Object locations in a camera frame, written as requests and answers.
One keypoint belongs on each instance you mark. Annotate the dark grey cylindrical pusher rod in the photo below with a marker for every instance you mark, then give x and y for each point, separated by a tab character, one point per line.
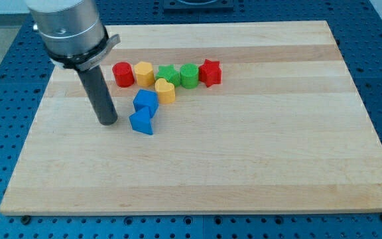
98	93

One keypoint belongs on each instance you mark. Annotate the blue triangle block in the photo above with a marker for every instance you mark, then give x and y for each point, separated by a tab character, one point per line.
141	121

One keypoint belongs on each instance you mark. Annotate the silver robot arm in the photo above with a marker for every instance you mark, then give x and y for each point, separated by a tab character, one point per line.
75	38

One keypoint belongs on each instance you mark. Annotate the red cylinder block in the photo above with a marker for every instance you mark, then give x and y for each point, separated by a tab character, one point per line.
123	74

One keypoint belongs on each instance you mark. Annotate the yellow hexagon block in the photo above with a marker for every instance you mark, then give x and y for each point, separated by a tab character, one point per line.
144	74

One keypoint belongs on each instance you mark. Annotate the blue cube block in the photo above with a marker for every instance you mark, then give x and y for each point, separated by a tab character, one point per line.
146	98

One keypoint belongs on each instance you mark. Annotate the yellow heart block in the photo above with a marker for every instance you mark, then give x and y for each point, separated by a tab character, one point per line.
165	91

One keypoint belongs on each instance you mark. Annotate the green star block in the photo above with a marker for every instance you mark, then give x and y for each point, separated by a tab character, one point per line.
170	74

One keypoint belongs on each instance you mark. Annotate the green cylinder block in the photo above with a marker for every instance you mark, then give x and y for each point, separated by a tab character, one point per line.
189	75

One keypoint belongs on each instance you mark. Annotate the red star block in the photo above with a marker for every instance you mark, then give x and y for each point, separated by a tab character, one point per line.
210	73

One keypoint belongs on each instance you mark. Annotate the wooden board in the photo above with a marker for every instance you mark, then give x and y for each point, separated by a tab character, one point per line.
286	132

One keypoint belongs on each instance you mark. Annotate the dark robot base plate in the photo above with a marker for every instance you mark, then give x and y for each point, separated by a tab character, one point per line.
196	5

